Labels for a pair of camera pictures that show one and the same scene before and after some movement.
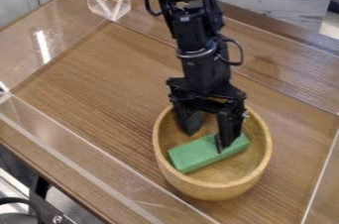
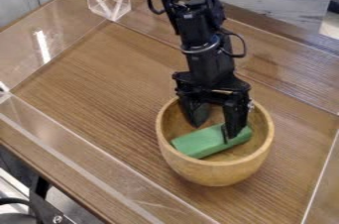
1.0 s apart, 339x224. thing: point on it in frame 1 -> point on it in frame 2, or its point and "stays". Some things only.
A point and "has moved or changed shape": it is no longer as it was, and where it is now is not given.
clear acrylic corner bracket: x=110 y=8 stays
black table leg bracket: x=46 y=213 stays
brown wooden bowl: x=225 y=178 has moved or changed shape
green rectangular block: x=203 y=150 has moved or changed shape
